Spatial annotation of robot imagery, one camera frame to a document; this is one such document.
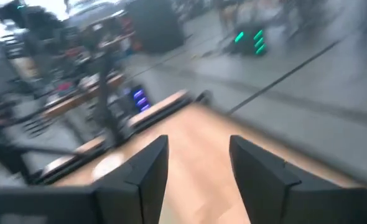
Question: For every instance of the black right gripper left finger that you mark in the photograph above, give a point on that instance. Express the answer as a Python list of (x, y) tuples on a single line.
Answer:
[(140, 193)]

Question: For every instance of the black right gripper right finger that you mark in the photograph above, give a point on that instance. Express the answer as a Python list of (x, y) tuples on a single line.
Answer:
[(270, 193)]

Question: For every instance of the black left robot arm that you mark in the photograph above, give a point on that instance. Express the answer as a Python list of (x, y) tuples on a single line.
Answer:
[(107, 102)]

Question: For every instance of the white ceramic mug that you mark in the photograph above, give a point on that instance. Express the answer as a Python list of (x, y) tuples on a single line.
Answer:
[(107, 165)]

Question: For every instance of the device with purple lights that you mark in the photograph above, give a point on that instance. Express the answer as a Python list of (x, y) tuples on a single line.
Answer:
[(141, 99)]

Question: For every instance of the wooden workbench with clutter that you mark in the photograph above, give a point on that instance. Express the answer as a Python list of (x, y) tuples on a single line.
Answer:
[(77, 98)]

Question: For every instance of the device with green lights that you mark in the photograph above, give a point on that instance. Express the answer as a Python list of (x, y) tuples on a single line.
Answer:
[(249, 42)]

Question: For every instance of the black cabinet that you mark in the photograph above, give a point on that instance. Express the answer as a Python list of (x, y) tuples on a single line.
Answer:
[(155, 25)]

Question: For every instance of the black aluminium table frame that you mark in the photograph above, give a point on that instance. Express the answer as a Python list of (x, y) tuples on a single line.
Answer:
[(158, 113)]

